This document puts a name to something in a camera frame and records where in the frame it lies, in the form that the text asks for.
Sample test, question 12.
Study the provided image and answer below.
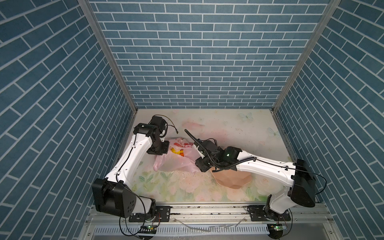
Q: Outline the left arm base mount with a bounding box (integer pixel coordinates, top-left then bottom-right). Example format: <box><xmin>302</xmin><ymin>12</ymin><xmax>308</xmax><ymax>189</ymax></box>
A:
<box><xmin>128</xmin><ymin>206</ymin><xmax>171</xmax><ymax>223</ymax></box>

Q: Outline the pink scalloped bowl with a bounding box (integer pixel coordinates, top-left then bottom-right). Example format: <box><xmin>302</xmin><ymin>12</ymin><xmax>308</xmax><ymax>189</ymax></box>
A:
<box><xmin>210</xmin><ymin>168</ymin><xmax>253</xmax><ymax>190</ymax></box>

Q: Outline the yellow fake fruit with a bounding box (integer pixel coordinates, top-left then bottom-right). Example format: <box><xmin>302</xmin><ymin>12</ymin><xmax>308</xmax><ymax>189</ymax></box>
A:
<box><xmin>171</xmin><ymin>148</ymin><xmax>185</xmax><ymax>157</ymax></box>

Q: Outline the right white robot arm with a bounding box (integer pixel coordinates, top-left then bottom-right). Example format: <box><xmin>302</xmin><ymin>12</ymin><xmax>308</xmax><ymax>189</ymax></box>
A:
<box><xmin>194</xmin><ymin>142</ymin><xmax>316</xmax><ymax>215</ymax></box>

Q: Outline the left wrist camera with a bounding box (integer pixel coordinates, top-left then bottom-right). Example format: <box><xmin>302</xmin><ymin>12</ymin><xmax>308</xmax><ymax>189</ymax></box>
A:
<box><xmin>149</xmin><ymin>116</ymin><xmax>167</xmax><ymax>133</ymax></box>

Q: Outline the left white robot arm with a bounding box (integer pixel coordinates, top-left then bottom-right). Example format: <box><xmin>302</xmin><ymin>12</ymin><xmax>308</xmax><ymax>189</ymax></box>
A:
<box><xmin>92</xmin><ymin>116</ymin><xmax>170</xmax><ymax>220</ymax></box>

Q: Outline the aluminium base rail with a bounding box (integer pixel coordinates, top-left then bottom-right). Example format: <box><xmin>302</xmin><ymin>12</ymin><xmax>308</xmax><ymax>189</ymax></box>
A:
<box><xmin>86</xmin><ymin>202</ymin><xmax>336</xmax><ymax>238</ymax></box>

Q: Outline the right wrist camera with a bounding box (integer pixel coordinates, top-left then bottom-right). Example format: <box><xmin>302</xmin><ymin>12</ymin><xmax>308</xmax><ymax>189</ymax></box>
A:
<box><xmin>194</xmin><ymin>139</ymin><xmax>218</xmax><ymax>152</ymax></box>

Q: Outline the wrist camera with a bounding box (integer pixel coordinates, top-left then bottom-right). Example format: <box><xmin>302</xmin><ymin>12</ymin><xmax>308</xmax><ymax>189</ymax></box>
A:
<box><xmin>194</xmin><ymin>139</ymin><xmax>218</xmax><ymax>152</ymax></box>
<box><xmin>149</xmin><ymin>116</ymin><xmax>167</xmax><ymax>133</ymax></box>

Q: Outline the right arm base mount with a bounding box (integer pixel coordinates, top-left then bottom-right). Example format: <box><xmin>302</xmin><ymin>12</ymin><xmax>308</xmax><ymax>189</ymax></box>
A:
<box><xmin>246</xmin><ymin>205</ymin><xmax>292</xmax><ymax>222</ymax></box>

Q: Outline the pink plastic bag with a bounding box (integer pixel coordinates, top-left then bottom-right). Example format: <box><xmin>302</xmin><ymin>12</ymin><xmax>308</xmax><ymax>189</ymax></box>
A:
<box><xmin>154</xmin><ymin>138</ymin><xmax>200</xmax><ymax>173</ymax></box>

